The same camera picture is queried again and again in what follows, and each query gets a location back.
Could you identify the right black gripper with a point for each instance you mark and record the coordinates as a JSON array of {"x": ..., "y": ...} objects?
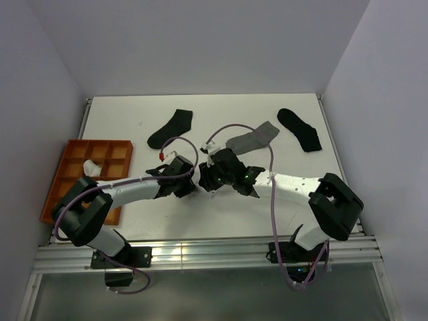
[{"x": 206, "y": 180}]

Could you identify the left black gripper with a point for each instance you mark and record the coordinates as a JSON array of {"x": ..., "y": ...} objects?
[{"x": 189, "y": 187}]

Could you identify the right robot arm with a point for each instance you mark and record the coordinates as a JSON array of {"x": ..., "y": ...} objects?
[{"x": 335, "y": 207}]

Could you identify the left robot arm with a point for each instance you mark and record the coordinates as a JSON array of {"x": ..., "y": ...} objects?
[{"x": 79, "y": 216}]

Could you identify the grey sock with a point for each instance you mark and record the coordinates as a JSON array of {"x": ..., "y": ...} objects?
[{"x": 251, "y": 141}]

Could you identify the black sock left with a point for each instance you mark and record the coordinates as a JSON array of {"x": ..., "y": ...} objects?
[{"x": 179, "y": 124}]

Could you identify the black sock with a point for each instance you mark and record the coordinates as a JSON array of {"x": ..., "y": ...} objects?
[
  {"x": 306, "y": 135},
  {"x": 179, "y": 124}
]

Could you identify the orange compartment tray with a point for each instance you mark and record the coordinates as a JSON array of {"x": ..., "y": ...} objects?
[{"x": 111, "y": 156}]

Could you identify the black sock right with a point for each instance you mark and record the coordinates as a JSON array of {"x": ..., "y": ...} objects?
[{"x": 306, "y": 135}]

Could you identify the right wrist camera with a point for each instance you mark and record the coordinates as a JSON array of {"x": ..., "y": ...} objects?
[{"x": 210, "y": 148}]

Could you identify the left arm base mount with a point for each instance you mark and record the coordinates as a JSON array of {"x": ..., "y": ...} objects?
[{"x": 124, "y": 268}]

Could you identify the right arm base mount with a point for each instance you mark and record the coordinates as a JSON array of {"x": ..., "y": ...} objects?
[{"x": 292, "y": 253}]

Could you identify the aluminium frame rail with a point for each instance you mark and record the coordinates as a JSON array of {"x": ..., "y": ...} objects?
[{"x": 61, "y": 258}]

